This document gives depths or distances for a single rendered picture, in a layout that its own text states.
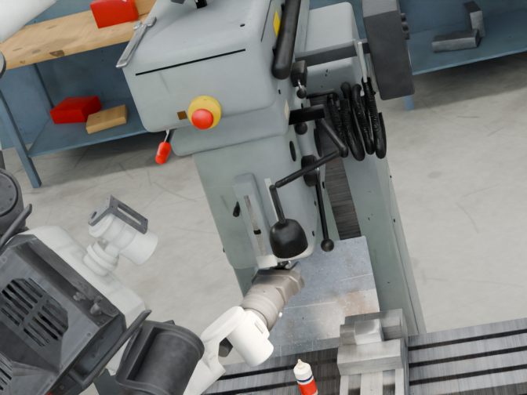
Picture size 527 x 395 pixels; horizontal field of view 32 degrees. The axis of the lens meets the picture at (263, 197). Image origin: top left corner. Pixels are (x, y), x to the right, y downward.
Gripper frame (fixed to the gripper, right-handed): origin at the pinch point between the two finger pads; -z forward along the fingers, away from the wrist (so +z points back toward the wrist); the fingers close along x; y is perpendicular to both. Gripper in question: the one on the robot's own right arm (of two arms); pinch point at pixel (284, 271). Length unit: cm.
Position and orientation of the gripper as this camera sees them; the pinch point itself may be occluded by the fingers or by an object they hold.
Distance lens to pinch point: 211.7
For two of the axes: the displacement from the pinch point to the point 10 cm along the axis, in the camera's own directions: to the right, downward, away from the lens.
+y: 2.5, 8.5, 4.6
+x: -8.9, 0.2, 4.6
